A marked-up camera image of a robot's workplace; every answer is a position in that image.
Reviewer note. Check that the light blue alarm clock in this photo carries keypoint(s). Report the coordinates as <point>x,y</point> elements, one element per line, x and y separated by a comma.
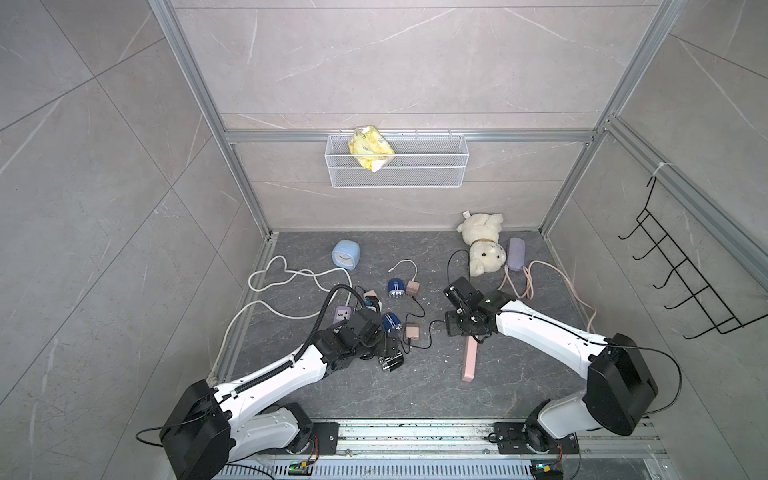
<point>346,254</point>

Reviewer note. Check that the metal base rail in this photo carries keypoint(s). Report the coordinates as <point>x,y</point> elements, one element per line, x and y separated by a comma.
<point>456,449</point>

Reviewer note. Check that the lavender oval case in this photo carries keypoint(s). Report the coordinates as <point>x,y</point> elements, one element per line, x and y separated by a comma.
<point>516,254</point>

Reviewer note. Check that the black silver shaver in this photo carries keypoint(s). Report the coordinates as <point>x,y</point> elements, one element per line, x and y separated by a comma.
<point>391,363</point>

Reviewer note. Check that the pink USB charger front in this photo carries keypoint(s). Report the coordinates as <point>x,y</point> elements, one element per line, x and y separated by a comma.
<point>412,288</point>

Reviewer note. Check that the blue shaver on table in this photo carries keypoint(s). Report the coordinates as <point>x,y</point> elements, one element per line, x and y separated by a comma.
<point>390,322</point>

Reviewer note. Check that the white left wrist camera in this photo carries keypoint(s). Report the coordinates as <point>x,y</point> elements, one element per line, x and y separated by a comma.
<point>372,301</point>

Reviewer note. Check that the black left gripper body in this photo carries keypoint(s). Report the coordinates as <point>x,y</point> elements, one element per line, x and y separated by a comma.
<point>376,346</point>

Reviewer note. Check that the white teddy bear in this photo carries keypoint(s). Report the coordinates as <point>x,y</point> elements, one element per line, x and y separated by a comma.
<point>481,233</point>

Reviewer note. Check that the purple power strip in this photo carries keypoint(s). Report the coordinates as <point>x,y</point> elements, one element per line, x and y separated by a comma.
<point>342,314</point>

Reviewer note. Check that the black wall hook rack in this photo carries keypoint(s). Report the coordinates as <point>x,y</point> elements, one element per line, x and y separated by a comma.
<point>697,289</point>

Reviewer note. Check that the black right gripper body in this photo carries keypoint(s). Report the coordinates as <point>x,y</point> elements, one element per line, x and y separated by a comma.
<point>456,323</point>

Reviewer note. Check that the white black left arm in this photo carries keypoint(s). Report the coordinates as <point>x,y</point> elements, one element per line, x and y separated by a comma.
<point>212,426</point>

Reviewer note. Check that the white wire wall basket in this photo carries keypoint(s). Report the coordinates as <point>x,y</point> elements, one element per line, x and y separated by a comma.
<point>417,161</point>

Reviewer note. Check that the pink power strip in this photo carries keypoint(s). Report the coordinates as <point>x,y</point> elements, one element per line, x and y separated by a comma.
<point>470,360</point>

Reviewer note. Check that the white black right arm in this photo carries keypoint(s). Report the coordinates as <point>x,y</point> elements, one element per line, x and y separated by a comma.
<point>619,389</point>

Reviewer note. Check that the blue shaver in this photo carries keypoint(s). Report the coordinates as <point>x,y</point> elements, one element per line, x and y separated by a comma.
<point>396,288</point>
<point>390,322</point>

